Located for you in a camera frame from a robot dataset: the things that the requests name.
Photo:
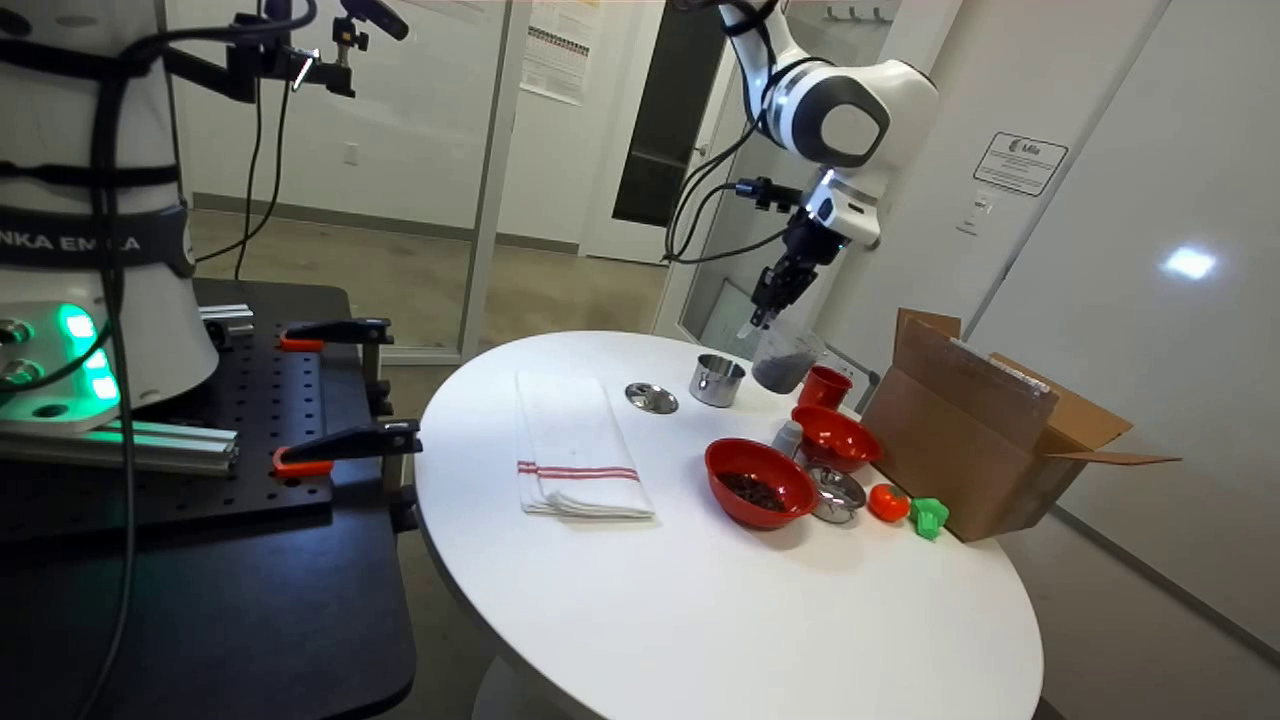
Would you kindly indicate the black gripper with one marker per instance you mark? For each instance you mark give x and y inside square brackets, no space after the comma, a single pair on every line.
[800,263]

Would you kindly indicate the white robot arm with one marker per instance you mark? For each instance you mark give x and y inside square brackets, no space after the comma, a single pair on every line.
[824,115]

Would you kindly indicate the small red bowl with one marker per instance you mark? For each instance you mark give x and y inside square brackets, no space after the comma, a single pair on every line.
[838,439]

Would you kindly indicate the large red bowl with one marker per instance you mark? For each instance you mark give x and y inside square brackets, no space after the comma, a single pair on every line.
[760,484]

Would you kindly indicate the small steel bowl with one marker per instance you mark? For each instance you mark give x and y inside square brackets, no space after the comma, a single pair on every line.
[838,498]

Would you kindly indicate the steel cup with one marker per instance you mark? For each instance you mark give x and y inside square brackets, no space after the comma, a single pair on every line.
[719,382]

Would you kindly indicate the red plastic cup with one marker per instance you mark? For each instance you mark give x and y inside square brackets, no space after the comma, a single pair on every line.
[824,387]

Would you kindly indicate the flat steel dish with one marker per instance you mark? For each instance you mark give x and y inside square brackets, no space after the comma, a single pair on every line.
[651,398]

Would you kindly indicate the orange toy item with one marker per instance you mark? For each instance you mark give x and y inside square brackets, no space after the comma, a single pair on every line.
[885,502]

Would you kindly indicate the white door glass panel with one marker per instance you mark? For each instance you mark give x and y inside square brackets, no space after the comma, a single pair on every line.
[602,161]

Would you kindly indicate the white towel red stripes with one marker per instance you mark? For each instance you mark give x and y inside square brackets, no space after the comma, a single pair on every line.
[582,453]

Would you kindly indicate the brown cardboard box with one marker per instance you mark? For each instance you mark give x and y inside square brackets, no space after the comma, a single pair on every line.
[984,453]

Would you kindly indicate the green toy item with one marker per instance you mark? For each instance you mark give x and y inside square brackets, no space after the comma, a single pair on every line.
[930,518]

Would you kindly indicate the white paper notice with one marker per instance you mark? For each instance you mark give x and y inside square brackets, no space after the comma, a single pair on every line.
[556,61]

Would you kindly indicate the black perforated work table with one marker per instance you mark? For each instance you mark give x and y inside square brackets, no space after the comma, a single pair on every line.
[203,600]

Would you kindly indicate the silver aluminium bar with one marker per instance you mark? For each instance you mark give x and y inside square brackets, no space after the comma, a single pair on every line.
[134,446]

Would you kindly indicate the wall sign paper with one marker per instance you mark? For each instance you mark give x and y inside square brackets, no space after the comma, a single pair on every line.
[1022,161]

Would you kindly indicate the white glass partition frame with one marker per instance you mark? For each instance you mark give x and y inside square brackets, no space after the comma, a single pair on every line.
[484,172]

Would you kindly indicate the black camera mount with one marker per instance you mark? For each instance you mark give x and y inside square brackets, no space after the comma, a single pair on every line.
[264,41]

